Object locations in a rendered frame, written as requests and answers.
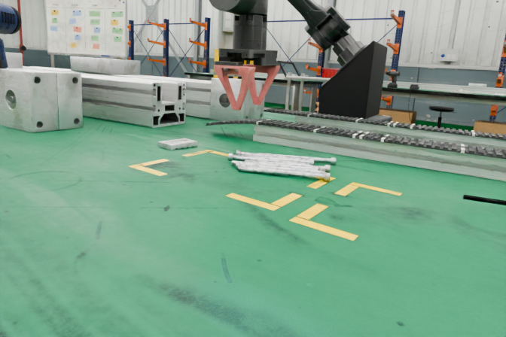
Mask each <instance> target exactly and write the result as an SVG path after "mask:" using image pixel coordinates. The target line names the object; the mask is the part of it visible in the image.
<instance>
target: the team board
mask: <svg viewBox="0 0 506 337"><path fill-rule="evenodd" d="M45 16H46V31H47V54H49V55H50V59H51V68H55V63H54V55H66V56H90V57H103V58H115V59H126V60H127V59H128V48H127V0H45Z"/></svg>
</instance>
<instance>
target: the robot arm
mask: <svg viewBox="0 0 506 337"><path fill-rule="evenodd" d="M287 1H288V2H289V3H290V4H291V5H292V6H293V7H294V8H295V9H296V10H297V11H298V12H299V13H300V14H301V15H302V17H303V18H304V19H305V21H306V22H307V25H306V26H305V27H304V29H305V30H306V32H307V33H308V34H309V35H310V36H311V37H312V39H313V40H314V41H315V42H316V43H317V45H318V46H320V48H322V49H323V50H327V49H328V48H330V47H331V46H332V45H334V48H333V49H332V50H333V51H334V52H335V53H336V55H337V56H338V58H337V61H338V62H339V63H340V65H341V66H342V67H341V68H340V69H342V68H343V67H344V66H345V65H346V64H347V63H348V62H350V61H351V60H352V59H353V58H354V57H355V56H357V55H358V54H359V53H360V52H361V51H362V50H363V49H364V48H365V47H366V46H367V45H368V44H367V45H363V44H362V43H361V42H360V41H356V40H355V39H354V38H353V37H352V36H351V35H350V34H349V33H348V32H347V30H348V29H350V28H351V26H350V25H349V24H348V22H347V21H346V20H345V19H344V18H343V16H342V15H341V14H340V13H339V12H338V11H337V10H336V9H335V8H334V7H333V6H332V5H331V4H330V3H328V4H327V5H326V6H325V7H324V8H323V7H322V6H321V5H318V4H317V3H316V2H314V1H313V0H287ZM209 2H210V3H211V5H212V6H213V7H214V8H216V9H217V10H220V11H225V12H228V13H232V14H235V16H233V49H223V48H218V56H220V61H214V70H215V72H216V74H217V76H218V78H219V80H220V82H221V84H222V86H223V88H224V90H225V92H226V94H227V97H228V99H229V101H230V104H231V107H232V109H233V110H238V111H240V110H241V108H242V104H243V102H244V100H245V97H246V94H247V92H248V88H249V90H250V93H251V98H252V101H253V103H254V105H261V103H262V101H263V100H264V97H265V95H266V94H267V91H268V89H269V88H270V85H271V84H272V82H273V80H274V78H275V77H276V75H277V73H278V72H279V69H280V62H277V61H276V58H277V54H278V50H266V47H267V12H268V0H209ZM236 15H239V16H236ZM245 61H254V65H253V64H244V62H245ZM340 69H339V70H340ZM339 70H338V71H339ZM338 71H337V72H338ZM255 72H258V73H267V74H268V75H267V79H266V80H265V83H264V85H263V88H262V90H261V93H260V95H259V96H258V95H257V91H256V87H255V76H254V73H255ZM337 72H336V73H337ZM228 74H236V75H241V76H242V81H241V86H240V90H239V95H238V99H237V101H236V100H235V97H234V94H233V91H232V88H231V85H230V82H229V79H228V76H227V75H228Z"/></svg>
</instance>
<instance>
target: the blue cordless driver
mask: <svg viewBox="0 0 506 337"><path fill-rule="evenodd" d="M21 24H22V20H21V16H20V13H19V12H18V10H17V9H16V8H14V7H12V6H9V5H6V4H3V3H0V34H4V35H7V34H9V35H12V34H14V33H16V32H18V31H19V30H20V27H21ZM7 67H8V62H7V58H6V53H5V46H4V42H3V39H1V38H0V68H7Z"/></svg>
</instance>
